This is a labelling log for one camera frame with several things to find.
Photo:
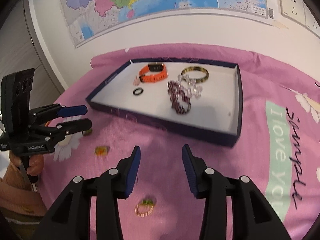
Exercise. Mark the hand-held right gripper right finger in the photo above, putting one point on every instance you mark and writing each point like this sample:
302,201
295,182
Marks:
190,172

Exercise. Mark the person's dark clothing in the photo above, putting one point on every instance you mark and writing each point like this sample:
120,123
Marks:
20,226

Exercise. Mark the small gold ornament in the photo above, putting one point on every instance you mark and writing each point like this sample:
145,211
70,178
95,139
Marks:
101,150

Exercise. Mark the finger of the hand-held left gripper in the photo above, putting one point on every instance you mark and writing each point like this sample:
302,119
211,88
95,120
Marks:
75,126
72,111

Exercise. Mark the dark blue cardboard tray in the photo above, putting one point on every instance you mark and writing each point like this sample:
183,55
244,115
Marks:
150,105

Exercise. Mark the white wall socket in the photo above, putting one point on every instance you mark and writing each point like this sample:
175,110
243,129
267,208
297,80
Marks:
291,6
312,17

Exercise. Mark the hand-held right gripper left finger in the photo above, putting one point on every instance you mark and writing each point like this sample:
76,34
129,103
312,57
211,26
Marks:
132,172

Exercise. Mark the grey cabinet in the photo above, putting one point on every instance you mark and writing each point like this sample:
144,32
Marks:
20,42

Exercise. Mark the person's left forearm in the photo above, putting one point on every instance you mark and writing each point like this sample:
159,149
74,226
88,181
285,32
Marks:
15,195

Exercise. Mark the person's left hand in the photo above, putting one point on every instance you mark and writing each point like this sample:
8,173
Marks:
36,165

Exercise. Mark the orange smart watch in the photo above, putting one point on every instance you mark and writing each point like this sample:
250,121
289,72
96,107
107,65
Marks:
152,78

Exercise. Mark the pink printed blanket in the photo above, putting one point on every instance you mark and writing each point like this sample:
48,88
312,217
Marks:
160,170

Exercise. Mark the tortoiseshell bangle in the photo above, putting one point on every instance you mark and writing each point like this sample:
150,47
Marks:
206,76

